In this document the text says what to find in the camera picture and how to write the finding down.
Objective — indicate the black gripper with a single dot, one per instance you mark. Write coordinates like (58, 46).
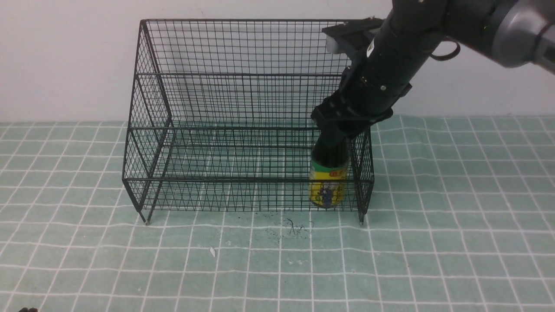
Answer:
(365, 96)

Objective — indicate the dark seasoning bottle orange cap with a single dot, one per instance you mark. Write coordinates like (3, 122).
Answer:
(328, 172)

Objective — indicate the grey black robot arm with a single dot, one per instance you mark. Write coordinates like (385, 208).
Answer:
(386, 54)

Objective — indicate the green checkered tablecloth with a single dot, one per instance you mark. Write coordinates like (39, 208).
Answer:
(461, 220)

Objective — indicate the black object at bottom edge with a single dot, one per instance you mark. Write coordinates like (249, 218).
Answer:
(26, 309)

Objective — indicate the black camera box on wrist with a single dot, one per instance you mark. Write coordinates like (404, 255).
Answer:
(351, 36)

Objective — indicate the black wire mesh shelf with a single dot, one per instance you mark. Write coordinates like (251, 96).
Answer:
(220, 113)

